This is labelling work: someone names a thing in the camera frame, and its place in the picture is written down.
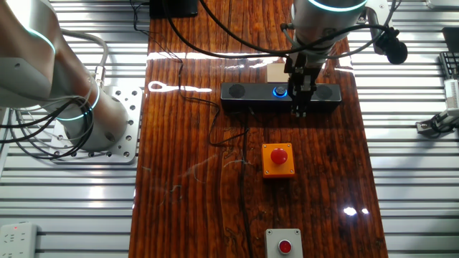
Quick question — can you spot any grey flat device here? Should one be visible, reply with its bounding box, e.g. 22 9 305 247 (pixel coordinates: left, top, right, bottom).
425 0 459 10

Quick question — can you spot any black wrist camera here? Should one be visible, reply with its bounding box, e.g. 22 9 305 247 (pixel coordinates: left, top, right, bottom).
375 27 409 66

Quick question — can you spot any speaker knob with blue ring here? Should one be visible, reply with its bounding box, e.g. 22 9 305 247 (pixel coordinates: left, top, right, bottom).
272 85 289 99

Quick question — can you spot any light wooden block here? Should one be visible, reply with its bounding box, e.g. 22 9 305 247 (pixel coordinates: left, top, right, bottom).
266 63 290 84

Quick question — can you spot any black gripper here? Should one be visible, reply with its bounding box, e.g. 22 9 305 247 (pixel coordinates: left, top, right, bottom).
284 52 326 119

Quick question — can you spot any looped black cable bundle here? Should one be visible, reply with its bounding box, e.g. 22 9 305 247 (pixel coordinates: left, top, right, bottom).
0 97 96 161

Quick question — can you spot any orange block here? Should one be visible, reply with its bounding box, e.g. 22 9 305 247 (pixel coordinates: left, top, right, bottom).
364 0 392 55

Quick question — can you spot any black keyboard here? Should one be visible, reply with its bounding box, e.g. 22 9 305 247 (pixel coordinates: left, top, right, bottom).
439 51 459 80

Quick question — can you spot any grey box with red button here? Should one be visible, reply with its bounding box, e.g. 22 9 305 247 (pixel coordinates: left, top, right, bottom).
264 228 304 258

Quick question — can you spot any white power strip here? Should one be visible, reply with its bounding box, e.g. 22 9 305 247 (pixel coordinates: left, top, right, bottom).
0 221 39 258

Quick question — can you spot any thin grey gripper cable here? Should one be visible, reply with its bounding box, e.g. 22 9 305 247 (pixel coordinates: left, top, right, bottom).
280 0 402 60

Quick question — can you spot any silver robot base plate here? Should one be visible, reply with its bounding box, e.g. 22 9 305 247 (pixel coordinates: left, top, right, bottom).
49 85 143 165

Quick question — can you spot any thin black speaker cable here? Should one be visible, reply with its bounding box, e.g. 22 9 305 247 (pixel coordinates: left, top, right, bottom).
129 0 252 147

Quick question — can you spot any thick grey robot cable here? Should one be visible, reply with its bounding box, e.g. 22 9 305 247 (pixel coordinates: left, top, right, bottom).
60 28 110 89

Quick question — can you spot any black smartphone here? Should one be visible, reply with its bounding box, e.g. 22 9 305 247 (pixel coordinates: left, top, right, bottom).
148 0 199 19

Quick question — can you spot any orange box with red button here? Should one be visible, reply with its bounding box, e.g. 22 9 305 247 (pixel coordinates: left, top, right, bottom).
261 142 296 179

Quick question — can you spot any thick black gripper cable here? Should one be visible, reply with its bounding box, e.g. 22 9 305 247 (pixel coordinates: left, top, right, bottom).
161 0 290 60

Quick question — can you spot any black flat mat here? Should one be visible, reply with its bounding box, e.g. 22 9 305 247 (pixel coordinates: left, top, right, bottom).
219 82 343 113

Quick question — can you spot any silver ribbed camera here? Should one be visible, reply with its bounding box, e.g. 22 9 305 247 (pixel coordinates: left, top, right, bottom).
443 78 459 110

